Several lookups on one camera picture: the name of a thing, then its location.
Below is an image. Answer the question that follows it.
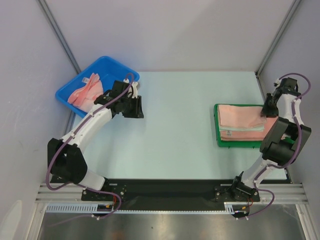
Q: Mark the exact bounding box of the light pink embroidered towel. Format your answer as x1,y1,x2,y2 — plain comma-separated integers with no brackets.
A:
217,104,267,129

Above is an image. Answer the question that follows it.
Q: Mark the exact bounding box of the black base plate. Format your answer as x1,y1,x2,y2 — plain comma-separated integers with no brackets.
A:
81,179,276,212

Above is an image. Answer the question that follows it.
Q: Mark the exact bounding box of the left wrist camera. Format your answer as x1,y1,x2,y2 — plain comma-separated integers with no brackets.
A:
123,78,139,99

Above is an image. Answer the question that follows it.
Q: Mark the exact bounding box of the pink towel in bin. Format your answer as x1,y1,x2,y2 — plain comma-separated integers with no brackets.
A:
67,73,104,113

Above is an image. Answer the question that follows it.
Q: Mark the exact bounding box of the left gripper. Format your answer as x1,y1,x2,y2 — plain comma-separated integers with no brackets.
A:
120,95,144,119

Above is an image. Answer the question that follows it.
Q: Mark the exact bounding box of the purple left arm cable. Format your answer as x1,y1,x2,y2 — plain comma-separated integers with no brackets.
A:
46,72,136,227

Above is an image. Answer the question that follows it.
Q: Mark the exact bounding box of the white slotted cable duct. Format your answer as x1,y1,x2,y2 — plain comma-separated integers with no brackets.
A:
46,202,121,213

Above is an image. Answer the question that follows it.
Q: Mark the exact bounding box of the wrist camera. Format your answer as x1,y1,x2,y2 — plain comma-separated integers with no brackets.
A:
273,78,281,88
123,78,139,99

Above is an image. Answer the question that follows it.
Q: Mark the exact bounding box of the green plastic tray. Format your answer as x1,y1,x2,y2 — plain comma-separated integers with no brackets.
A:
213,103,288,149

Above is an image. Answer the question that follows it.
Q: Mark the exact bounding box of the blue plastic bin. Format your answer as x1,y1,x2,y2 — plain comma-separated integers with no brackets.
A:
55,56,140,118

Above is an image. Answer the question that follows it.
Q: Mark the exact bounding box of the aluminium frame rail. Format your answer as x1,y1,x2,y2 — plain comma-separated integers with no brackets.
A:
35,183,309,205

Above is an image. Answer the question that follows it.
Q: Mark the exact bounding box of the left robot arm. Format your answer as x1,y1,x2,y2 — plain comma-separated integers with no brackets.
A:
45,79,144,200

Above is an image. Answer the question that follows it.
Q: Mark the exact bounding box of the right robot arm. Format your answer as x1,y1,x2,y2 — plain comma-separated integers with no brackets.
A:
230,73,312,202

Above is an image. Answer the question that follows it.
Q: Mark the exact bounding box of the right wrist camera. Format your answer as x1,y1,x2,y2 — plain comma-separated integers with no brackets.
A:
273,78,281,88

